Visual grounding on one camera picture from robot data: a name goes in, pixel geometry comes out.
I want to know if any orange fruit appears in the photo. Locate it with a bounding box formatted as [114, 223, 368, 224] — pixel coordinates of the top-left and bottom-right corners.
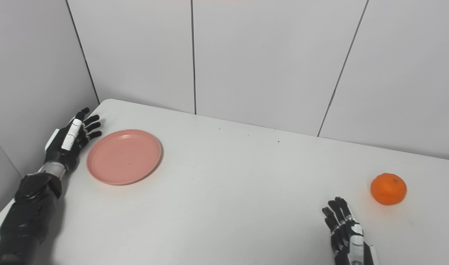
[370, 173, 408, 206]

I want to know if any black and white right hand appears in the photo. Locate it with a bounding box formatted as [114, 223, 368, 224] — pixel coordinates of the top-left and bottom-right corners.
[322, 197, 379, 265]

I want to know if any black and white left hand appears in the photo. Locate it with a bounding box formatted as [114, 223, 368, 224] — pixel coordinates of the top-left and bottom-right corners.
[44, 107, 103, 172]

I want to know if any pink round plate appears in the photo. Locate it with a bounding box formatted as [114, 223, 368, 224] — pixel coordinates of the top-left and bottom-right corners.
[86, 129, 163, 186]

